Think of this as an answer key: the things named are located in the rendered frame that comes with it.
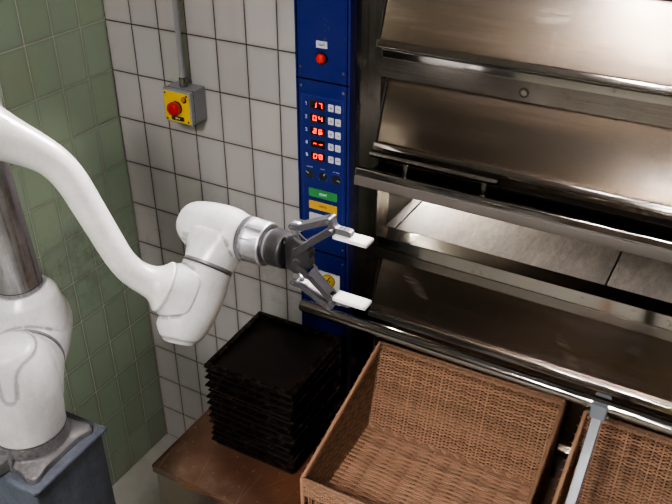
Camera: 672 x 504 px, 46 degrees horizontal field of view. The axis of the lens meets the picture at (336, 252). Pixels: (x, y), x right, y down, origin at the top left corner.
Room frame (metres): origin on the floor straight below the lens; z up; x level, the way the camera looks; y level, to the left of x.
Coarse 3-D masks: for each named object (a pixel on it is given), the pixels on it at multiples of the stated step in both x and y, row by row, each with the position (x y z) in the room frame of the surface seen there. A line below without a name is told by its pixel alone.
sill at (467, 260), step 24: (384, 240) 1.85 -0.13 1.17; (408, 240) 1.84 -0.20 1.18; (432, 240) 1.84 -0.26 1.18; (456, 264) 1.75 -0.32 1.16; (480, 264) 1.72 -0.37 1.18; (504, 264) 1.71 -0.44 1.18; (528, 288) 1.65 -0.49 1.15; (552, 288) 1.62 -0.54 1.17; (576, 288) 1.60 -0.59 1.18; (600, 288) 1.60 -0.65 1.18; (624, 312) 1.54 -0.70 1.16; (648, 312) 1.51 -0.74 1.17
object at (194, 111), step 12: (192, 84) 2.14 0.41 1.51; (168, 96) 2.11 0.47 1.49; (180, 96) 2.09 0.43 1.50; (192, 96) 2.08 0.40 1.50; (204, 96) 2.13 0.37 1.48; (192, 108) 2.08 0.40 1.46; (204, 108) 2.12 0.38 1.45; (168, 120) 2.12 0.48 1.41; (180, 120) 2.09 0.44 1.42; (192, 120) 2.08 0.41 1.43
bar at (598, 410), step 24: (312, 312) 1.53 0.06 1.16; (336, 312) 1.51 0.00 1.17; (384, 336) 1.44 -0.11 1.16; (408, 336) 1.42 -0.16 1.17; (456, 360) 1.35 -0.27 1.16; (480, 360) 1.33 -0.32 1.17; (528, 384) 1.27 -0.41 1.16; (552, 384) 1.25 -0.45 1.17; (600, 408) 1.19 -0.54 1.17; (624, 408) 1.18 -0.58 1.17; (576, 480) 1.11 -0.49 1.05
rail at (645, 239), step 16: (368, 176) 1.72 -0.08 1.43; (384, 176) 1.70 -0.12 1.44; (400, 176) 1.69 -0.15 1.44; (432, 192) 1.64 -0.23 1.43; (448, 192) 1.62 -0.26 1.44; (464, 192) 1.61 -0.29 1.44; (496, 208) 1.56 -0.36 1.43; (512, 208) 1.55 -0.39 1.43; (528, 208) 1.53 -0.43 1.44; (576, 224) 1.48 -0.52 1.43; (592, 224) 1.46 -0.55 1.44; (640, 240) 1.41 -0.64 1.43; (656, 240) 1.40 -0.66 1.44
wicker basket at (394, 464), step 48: (432, 384) 1.71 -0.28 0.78; (336, 432) 1.57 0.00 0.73; (384, 432) 1.71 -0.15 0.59; (432, 432) 1.66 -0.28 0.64; (480, 432) 1.61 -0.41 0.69; (528, 432) 1.56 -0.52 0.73; (336, 480) 1.53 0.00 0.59; (384, 480) 1.53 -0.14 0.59; (432, 480) 1.53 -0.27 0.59; (480, 480) 1.53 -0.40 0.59; (528, 480) 1.52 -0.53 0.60
